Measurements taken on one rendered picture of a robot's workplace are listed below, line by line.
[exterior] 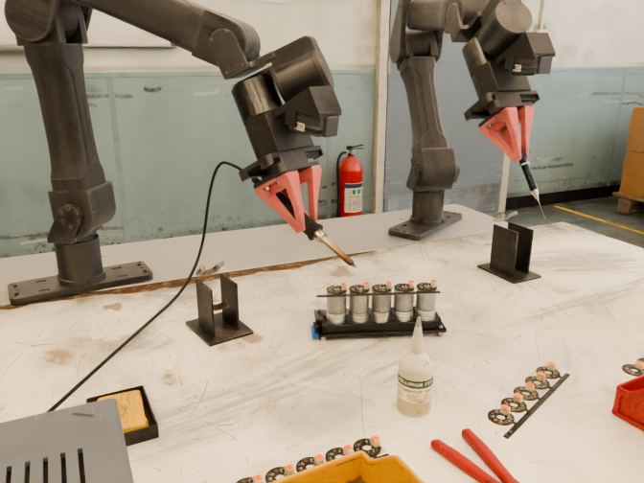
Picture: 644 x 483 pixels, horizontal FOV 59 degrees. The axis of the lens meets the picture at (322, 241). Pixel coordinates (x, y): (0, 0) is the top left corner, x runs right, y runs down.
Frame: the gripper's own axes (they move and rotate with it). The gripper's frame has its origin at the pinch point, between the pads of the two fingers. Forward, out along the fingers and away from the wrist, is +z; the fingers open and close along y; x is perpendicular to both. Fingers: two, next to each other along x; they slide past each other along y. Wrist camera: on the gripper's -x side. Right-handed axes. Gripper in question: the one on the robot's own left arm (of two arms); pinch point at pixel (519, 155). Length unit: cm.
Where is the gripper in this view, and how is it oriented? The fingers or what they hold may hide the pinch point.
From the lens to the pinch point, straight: 92.9
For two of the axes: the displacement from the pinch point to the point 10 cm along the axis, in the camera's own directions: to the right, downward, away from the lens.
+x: -3.7, 3.1, 8.8
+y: 9.0, -1.4, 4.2
